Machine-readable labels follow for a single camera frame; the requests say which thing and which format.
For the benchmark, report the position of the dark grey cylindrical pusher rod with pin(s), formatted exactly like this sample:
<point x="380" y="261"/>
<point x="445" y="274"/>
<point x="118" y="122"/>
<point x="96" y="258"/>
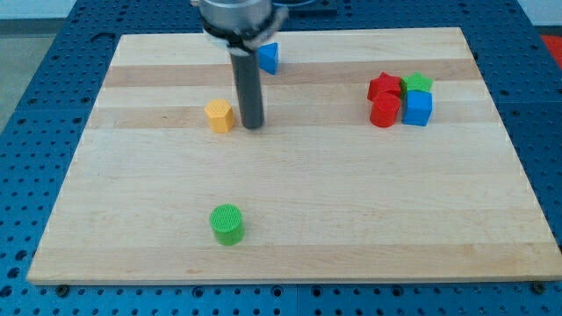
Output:
<point x="248" y="88"/>

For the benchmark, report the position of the yellow hexagon block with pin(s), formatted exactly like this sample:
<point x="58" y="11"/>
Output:
<point x="220" y="116"/>

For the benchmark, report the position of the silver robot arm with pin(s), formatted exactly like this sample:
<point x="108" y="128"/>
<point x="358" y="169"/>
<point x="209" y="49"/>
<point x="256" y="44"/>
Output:
<point x="240" y="27"/>

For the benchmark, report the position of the blue triangle block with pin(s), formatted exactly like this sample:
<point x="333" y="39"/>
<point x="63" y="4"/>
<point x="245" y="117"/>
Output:
<point x="268" y="58"/>

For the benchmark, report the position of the red star block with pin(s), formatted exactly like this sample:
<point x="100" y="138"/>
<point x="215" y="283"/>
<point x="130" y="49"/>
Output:
<point x="384" y="84"/>

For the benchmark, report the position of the red cylinder block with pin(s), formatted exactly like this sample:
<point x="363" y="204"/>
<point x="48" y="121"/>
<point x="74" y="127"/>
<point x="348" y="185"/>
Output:
<point x="384" y="110"/>

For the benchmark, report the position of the light wooden board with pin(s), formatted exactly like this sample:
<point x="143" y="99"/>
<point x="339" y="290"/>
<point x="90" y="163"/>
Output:
<point x="325" y="195"/>

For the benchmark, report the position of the green cylinder block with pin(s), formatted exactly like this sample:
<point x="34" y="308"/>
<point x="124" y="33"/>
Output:
<point x="227" y="225"/>

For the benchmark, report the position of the green star block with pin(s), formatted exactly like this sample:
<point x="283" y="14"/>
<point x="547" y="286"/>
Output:
<point x="416" y="82"/>

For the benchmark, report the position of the blue cube block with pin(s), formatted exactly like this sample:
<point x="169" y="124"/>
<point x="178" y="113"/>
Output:
<point x="419" y="108"/>

